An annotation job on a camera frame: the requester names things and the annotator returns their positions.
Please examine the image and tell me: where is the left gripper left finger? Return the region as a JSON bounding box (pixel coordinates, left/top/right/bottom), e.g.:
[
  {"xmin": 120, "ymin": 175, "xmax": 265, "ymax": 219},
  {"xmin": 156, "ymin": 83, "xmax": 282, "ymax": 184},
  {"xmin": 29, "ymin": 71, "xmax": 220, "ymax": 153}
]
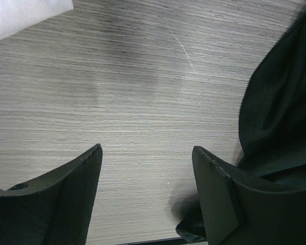
[{"xmin": 0, "ymin": 144, "xmax": 103, "ymax": 244}]

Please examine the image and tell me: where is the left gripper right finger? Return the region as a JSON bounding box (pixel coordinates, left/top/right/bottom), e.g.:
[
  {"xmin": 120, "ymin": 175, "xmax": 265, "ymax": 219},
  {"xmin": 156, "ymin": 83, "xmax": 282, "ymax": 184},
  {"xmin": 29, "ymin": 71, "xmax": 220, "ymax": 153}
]
[{"xmin": 192, "ymin": 146, "xmax": 306, "ymax": 244}]

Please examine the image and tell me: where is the black t shirt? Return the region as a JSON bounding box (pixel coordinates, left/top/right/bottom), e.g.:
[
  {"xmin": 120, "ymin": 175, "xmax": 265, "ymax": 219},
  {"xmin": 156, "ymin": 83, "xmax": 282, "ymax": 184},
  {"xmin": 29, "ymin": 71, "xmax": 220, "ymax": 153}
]
[{"xmin": 176, "ymin": 7, "xmax": 306, "ymax": 243}]

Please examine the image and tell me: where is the white folded shirt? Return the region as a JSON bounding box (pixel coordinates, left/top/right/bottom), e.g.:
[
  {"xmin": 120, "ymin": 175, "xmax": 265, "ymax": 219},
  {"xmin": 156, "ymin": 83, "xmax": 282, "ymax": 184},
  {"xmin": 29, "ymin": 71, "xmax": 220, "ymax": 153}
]
[{"xmin": 0, "ymin": 0, "xmax": 73, "ymax": 40}]

